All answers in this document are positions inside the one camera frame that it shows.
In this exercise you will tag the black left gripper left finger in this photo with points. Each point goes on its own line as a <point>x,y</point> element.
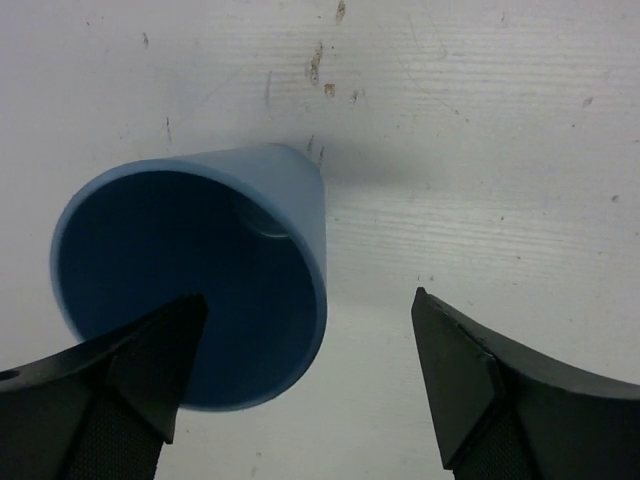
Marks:
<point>104,408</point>

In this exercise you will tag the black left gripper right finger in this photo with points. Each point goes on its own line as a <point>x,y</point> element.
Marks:
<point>502,410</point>

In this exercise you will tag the light blue plastic cup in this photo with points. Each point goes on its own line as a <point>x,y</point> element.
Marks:
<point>245,228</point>

